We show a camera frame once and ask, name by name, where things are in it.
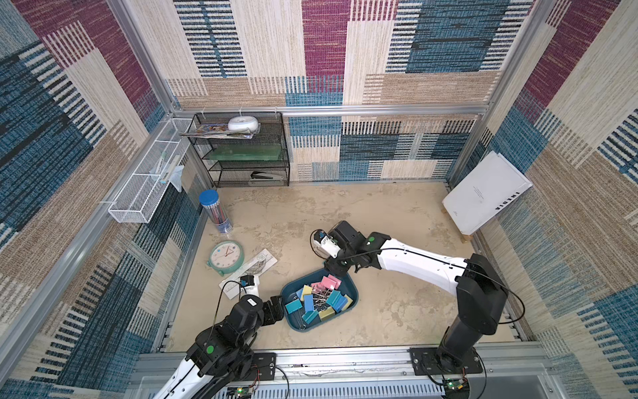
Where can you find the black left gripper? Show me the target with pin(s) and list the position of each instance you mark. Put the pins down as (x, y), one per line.
(269, 317)

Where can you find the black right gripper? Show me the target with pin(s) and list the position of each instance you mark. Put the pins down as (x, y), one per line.
(336, 266)

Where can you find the pink binder clip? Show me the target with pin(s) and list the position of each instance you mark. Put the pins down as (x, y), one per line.
(327, 283)
(336, 281)
(318, 288)

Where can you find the yellow binder clip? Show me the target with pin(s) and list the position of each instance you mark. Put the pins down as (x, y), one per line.
(327, 313)
(347, 303)
(307, 290)

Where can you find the teal binder clip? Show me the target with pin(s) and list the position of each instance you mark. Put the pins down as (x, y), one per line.
(294, 314)
(310, 317)
(334, 298)

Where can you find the teal plastic storage box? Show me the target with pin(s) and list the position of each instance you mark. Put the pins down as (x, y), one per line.
(347, 287)

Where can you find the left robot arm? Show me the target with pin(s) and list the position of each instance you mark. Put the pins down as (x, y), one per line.
(186, 383)

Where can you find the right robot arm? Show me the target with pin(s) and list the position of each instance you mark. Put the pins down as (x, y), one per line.
(479, 292)

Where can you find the ruler set white package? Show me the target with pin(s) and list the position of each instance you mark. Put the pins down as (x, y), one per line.
(256, 266)

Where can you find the black stapler on shelf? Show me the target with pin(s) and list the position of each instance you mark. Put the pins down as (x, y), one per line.
(266, 176)

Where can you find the blue lid pencil tube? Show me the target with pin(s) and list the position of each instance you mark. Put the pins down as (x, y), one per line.
(213, 207)

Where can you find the white round tape dispenser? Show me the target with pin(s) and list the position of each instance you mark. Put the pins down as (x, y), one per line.
(243, 123)

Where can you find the white item in basket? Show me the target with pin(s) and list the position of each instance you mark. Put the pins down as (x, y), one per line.
(173, 174)

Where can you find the magazines on top shelf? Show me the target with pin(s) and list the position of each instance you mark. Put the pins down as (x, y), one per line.
(222, 131)

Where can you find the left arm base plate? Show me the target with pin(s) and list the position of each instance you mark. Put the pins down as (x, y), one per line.
(261, 368)

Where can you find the green round wall clock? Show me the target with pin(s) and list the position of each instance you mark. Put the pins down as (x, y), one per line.
(226, 257)

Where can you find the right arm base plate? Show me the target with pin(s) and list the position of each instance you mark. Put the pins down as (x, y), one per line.
(426, 361)

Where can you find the black wire shelf rack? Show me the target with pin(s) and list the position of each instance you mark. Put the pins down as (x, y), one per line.
(231, 162)

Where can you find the white wire wall basket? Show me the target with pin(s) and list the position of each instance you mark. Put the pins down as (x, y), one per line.
(142, 193)

